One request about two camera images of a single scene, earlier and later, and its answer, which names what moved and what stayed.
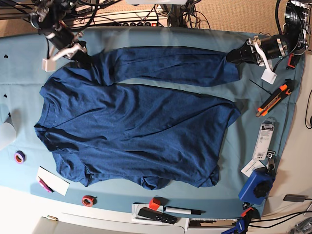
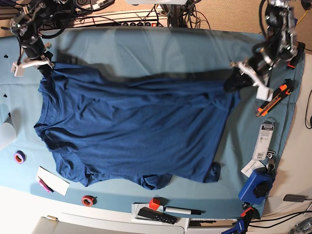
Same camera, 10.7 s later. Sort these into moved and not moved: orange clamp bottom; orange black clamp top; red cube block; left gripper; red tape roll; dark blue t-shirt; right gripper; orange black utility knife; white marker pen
Moved: left gripper; dark blue t-shirt; right gripper
Not moved: orange clamp bottom; orange black utility knife; red cube block; white marker pen; red tape roll; orange black clamp top
